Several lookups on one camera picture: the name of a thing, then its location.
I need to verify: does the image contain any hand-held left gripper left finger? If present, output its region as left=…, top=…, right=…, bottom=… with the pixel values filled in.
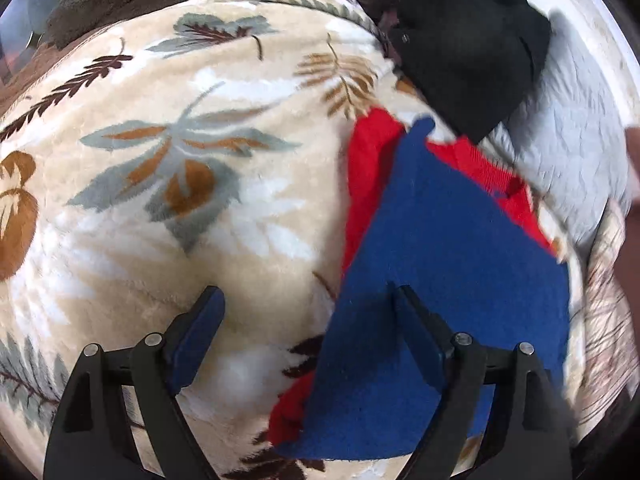
left=42, top=285, right=227, bottom=480

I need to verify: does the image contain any red and blue sweater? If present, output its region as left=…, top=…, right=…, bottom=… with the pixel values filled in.
left=267, top=107, right=573, bottom=461

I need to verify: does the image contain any grey quilted pillow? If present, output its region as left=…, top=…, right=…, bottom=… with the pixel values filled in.
left=487, top=7, right=636, bottom=248

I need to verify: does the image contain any striped floral quilt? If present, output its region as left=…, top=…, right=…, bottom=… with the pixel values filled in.
left=565, top=200, right=640, bottom=441

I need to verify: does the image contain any framed mirror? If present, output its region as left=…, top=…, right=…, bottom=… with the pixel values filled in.
left=0, top=0, right=68, bottom=86

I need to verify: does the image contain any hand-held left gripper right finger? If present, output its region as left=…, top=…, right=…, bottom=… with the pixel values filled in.
left=390, top=284, right=573, bottom=480

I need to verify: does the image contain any black garment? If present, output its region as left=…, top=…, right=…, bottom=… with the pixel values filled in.
left=350, top=0, right=552, bottom=143

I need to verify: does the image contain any leaf print fleece blanket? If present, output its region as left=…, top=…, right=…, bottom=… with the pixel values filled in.
left=0, top=0, right=571, bottom=480

